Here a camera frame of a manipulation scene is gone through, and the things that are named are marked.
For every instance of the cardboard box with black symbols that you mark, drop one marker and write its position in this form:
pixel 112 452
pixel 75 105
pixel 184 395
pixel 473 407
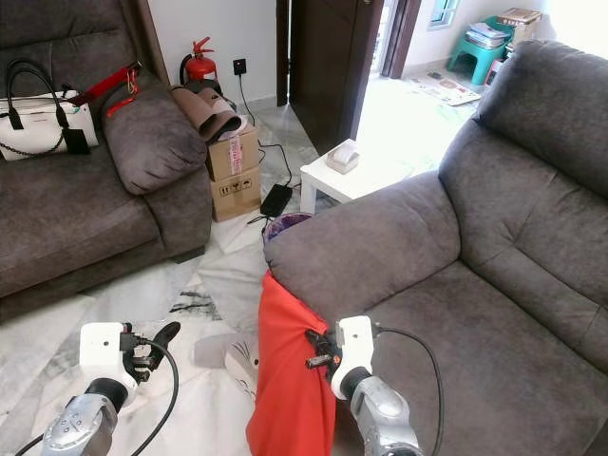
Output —
pixel 237 198

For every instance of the purple waste bin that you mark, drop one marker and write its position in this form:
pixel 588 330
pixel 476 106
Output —
pixel 283 228

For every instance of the printed cardboard box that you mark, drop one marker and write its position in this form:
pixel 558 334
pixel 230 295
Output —
pixel 521 24

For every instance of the grey-brown long sofa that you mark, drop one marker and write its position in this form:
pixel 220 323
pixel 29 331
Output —
pixel 66 218

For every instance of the stack of books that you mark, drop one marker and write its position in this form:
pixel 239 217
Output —
pixel 486 35

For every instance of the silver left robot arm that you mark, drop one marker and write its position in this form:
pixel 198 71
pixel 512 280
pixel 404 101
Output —
pixel 84 423

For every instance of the grey-brown two-seat sofa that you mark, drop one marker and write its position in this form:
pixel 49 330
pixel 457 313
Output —
pixel 475 247

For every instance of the beige tissue box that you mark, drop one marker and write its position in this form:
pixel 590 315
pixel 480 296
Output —
pixel 342 157

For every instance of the red fire extinguisher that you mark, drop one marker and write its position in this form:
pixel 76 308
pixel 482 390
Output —
pixel 199 66

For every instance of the black power adapter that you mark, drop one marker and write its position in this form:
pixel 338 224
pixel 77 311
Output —
pixel 275 199

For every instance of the red pillow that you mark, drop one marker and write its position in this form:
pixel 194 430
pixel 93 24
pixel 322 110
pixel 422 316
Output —
pixel 285 380

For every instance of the white side table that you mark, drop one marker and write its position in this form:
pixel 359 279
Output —
pixel 370 182

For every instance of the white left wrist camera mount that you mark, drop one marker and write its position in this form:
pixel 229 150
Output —
pixel 100 351

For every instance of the grey plush slipper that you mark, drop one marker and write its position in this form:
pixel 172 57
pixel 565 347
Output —
pixel 233 361

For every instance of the green plastic stool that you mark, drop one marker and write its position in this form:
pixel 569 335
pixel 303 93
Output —
pixel 473 59

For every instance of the cardboard box with pink tape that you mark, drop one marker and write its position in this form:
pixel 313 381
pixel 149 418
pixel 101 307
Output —
pixel 233 154

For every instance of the blue framed window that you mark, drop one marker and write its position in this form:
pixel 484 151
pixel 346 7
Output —
pixel 444 11

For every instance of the patterned floor mat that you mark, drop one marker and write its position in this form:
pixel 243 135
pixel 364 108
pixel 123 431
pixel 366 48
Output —
pixel 442 89

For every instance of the brown rolled boots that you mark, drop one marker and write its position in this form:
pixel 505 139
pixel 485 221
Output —
pixel 209 112

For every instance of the dark wooden door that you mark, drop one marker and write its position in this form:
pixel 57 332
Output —
pixel 328 66

